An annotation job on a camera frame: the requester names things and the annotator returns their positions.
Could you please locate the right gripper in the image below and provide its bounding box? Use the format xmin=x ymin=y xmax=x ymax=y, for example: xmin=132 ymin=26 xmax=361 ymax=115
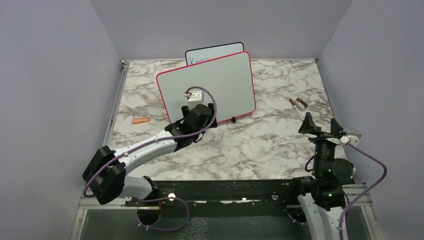
xmin=299 ymin=111 xmax=344 ymax=175

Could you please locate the white whiteboard marker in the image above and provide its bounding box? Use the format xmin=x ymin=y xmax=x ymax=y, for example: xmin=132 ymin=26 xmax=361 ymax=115
xmin=289 ymin=98 xmax=304 ymax=121

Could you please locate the pink framed whiteboard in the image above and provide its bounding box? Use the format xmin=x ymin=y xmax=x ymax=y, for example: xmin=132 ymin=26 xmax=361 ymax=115
xmin=156 ymin=51 xmax=257 ymax=123

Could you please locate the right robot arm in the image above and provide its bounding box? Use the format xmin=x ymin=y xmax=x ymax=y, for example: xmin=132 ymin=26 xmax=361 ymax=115
xmin=288 ymin=112 xmax=353 ymax=240

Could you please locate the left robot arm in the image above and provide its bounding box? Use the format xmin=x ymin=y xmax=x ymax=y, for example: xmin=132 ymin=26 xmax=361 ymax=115
xmin=82 ymin=103 xmax=217 ymax=206

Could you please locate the black framed whiteboard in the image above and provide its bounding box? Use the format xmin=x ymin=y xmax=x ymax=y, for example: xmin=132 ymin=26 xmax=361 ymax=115
xmin=184 ymin=41 xmax=245 ymax=65

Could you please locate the small white eraser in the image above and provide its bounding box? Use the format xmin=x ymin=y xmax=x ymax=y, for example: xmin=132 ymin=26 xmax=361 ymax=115
xmin=295 ymin=97 xmax=308 ymax=111

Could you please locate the orange marker cap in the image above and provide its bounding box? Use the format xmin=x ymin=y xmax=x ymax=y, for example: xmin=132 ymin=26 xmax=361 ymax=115
xmin=131 ymin=117 xmax=151 ymax=125

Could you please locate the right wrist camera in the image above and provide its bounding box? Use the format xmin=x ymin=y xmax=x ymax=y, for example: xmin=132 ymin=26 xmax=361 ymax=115
xmin=339 ymin=129 xmax=363 ymax=146

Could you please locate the black mounting rail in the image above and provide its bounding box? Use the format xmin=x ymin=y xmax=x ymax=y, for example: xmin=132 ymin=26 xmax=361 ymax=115
xmin=122 ymin=178 xmax=300 ymax=222

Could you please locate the aluminium table frame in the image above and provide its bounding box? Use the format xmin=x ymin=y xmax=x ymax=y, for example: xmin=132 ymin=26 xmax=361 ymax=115
xmin=69 ymin=59 xmax=385 ymax=240

